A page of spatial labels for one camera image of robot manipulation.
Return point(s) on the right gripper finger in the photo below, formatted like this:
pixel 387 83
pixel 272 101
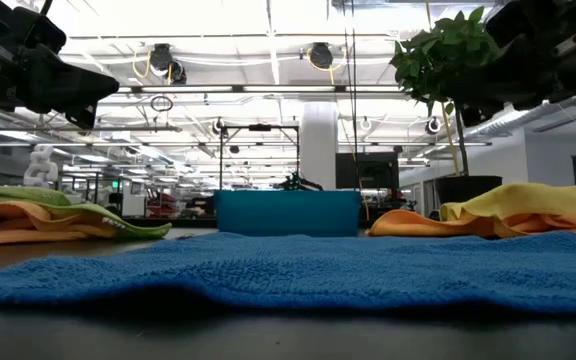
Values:
pixel 513 80
pixel 474 116

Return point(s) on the long ceiling light bar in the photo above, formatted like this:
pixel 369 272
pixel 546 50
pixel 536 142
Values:
pixel 193 88

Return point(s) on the green leafy plant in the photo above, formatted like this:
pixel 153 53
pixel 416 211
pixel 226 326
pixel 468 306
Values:
pixel 433 55

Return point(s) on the white robot figure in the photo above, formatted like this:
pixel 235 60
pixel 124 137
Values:
pixel 40 170

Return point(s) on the blue plastic bin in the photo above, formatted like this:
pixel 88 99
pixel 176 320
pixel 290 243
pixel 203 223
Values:
pixel 288 212

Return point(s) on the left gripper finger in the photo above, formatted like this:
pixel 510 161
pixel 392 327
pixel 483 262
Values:
pixel 82 116
pixel 68 85

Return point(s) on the yellow microfiber towel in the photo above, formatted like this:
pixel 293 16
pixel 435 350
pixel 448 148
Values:
pixel 528 200

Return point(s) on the black gantry frame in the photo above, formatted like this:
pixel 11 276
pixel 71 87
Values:
pixel 221 150

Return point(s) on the black cabinet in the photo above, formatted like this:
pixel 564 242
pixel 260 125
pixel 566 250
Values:
pixel 368 170

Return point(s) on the white ventilation duct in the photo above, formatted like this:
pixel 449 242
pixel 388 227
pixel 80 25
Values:
pixel 508 120

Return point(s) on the blue microfiber towel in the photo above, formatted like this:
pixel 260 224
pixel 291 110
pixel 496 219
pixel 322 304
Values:
pixel 288 270

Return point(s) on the black plant pot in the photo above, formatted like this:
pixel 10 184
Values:
pixel 468 192

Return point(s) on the green microfiber towel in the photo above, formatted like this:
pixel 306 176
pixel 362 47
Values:
pixel 18 192

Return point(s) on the orange microfiber towel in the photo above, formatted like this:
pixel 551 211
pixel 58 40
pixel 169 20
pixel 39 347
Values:
pixel 18 225
pixel 418 225

